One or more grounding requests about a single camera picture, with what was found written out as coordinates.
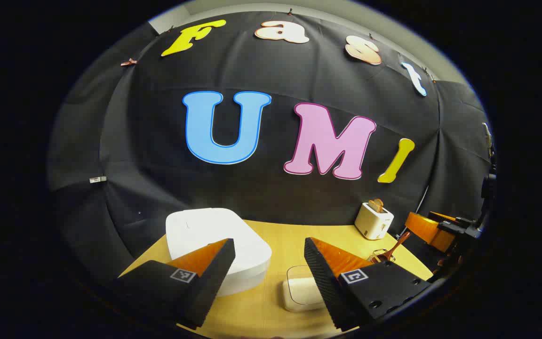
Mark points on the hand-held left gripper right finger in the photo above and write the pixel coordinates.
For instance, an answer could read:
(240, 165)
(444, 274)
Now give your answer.
(322, 278)

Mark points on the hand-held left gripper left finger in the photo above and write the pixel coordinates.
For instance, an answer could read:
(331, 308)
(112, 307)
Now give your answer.
(214, 278)

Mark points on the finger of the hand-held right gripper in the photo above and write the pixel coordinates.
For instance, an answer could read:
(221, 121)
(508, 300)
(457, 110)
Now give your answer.
(428, 230)
(445, 218)

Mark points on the clear box of white rice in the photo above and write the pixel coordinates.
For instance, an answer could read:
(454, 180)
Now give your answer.
(301, 292)

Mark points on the brown wooden spoon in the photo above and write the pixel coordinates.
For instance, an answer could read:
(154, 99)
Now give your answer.
(395, 245)

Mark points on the white rice cooker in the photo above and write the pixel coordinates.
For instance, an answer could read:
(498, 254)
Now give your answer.
(214, 226)

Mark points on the white toaster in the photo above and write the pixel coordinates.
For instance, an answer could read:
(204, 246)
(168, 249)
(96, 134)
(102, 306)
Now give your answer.
(372, 223)

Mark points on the brown toast slice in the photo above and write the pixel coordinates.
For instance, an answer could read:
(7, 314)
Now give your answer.
(377, 205)

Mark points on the black backdrop cloth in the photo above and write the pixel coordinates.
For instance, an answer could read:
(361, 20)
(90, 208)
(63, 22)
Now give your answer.
(158, 141)

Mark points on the small white clip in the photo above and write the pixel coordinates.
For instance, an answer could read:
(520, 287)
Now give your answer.
(98, 179)

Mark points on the copper coloured clip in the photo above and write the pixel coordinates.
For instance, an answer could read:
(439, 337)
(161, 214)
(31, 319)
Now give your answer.
(129, 62)

